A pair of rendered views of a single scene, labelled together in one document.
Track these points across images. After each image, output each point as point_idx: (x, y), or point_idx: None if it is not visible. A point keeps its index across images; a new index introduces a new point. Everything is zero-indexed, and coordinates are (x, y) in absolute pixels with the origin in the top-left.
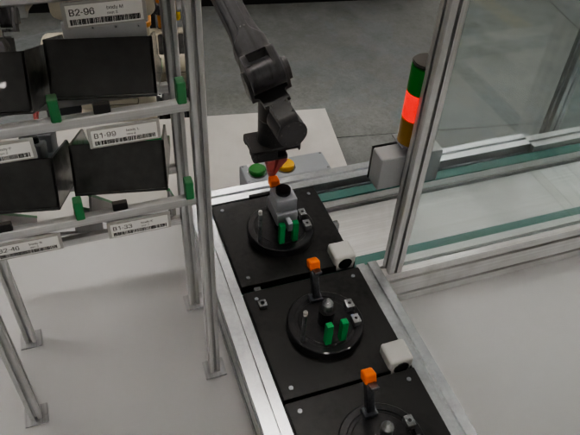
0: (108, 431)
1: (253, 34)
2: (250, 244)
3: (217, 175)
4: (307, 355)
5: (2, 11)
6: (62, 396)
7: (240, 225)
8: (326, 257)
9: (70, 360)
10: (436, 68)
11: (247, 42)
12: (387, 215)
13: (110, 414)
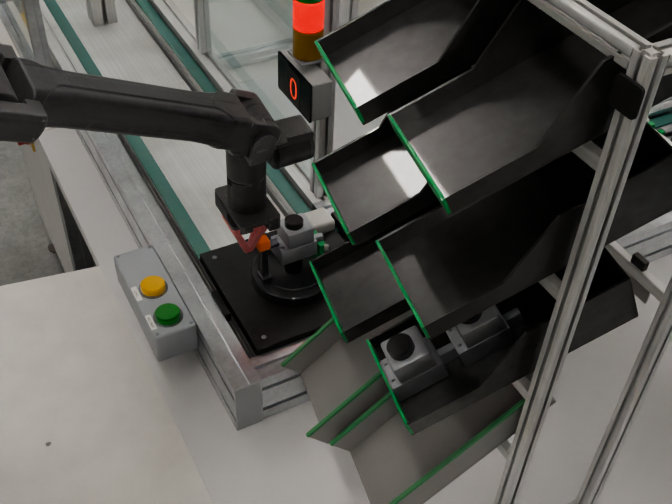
0: (566, 435)
1: (223, 98)
2: (320, 300)
3: (110, 415)
4: None
5: None
6: (546, 494)
7: (289, 314)
8: (324, 235)
9: None
10: None
11: (234, 107)
12: (213, 211)
13: (547, 439)
